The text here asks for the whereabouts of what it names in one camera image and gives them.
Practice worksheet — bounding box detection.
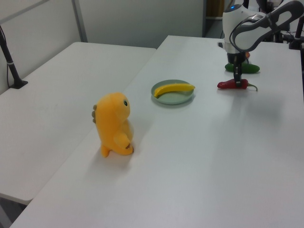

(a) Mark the black table clamp stand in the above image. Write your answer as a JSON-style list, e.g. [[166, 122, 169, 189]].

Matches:
[[288, 14, 304, 50]]

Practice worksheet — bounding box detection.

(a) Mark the red chili pepper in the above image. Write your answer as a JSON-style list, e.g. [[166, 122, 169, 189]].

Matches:
[[217, 79, 258, 92]]

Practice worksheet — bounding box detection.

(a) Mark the green cucumber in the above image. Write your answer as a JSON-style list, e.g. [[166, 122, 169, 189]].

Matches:
[[225, 62, 260, 73]]

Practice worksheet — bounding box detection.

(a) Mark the pale green plastic plate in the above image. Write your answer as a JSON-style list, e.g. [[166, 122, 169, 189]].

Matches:
[[151, 79, 196, 105]]

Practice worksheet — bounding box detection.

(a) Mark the orange plush toy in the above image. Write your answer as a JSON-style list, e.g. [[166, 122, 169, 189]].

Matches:
[[91, 93, 135, 158]]

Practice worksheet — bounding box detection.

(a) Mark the yellow banana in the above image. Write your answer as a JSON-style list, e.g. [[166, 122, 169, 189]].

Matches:
[[153, 82, 196, 98]]

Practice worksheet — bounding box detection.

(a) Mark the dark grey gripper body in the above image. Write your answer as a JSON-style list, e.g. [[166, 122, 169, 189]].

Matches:
[[227, 52, 246, 64]]

